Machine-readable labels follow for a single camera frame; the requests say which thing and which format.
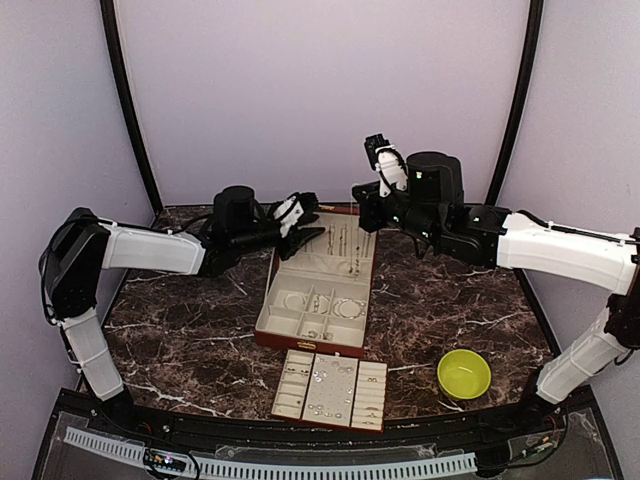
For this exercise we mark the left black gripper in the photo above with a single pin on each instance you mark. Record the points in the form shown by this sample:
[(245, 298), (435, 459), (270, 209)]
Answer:
[(298, 238)]

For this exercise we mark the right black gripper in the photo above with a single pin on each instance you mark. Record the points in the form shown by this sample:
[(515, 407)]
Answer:
[(371, 220)]

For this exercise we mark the gold necklace green stones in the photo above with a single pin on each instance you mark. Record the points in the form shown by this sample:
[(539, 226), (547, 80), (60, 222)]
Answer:
[(357, 239)]

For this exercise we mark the red jewelry box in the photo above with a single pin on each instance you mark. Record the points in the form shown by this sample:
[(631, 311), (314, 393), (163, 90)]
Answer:
[(320, 271)]

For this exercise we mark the red jewelry tray insert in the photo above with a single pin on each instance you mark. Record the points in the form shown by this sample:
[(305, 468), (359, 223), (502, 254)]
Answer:
[(331, 390)]

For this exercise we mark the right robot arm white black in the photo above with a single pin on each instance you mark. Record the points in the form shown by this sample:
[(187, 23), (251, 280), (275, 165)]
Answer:
[(422, 197)]

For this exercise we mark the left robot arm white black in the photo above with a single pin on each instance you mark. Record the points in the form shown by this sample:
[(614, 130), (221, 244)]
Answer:
[(85, 245)]

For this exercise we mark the thin silver bangle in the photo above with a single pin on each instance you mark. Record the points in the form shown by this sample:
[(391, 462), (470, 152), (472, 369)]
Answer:
[(295, 301)]

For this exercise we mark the silver pearl open bangle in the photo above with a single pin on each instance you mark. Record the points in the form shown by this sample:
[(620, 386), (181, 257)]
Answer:
[(349, 308)]

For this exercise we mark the lime green bowl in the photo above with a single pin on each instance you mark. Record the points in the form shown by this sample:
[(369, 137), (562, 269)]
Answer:
[(463, 374)]

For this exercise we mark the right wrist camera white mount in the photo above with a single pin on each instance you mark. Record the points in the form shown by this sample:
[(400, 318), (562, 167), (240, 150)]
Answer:
[(388, 163)]

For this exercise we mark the right black frame post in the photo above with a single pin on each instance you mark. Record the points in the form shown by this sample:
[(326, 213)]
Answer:
[(521, 89)]

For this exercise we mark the black frame post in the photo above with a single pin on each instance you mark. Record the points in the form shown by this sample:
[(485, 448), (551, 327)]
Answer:
[(126, 101), (521, 89)]

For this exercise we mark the white slotted cable duct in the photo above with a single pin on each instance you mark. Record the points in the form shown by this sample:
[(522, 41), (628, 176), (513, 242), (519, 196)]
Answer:
[(268, 464)]

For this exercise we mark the left black frame post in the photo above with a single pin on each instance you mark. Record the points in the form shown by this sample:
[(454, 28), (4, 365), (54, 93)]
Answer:
[(126, 101)]

